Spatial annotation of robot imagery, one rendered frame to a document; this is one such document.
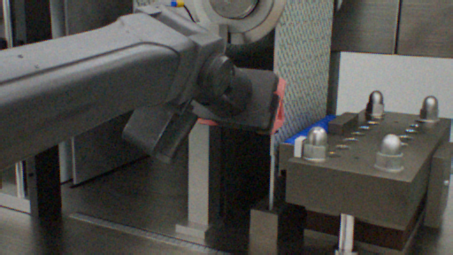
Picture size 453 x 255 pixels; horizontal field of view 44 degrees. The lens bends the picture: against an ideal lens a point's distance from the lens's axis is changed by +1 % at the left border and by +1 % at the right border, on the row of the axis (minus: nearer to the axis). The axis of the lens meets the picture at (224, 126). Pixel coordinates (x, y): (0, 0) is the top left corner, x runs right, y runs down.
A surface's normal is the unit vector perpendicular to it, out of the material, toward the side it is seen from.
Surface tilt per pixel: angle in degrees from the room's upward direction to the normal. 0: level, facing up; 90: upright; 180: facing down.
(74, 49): 25
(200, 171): 90
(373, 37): 90
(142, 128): 73
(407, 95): 90
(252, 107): 63
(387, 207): 90
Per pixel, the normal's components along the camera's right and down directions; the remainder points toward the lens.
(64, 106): 0.86, 0.46
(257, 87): -0.43, -0.27
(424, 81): -0.47, 0.20
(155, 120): -0.22, -0.06
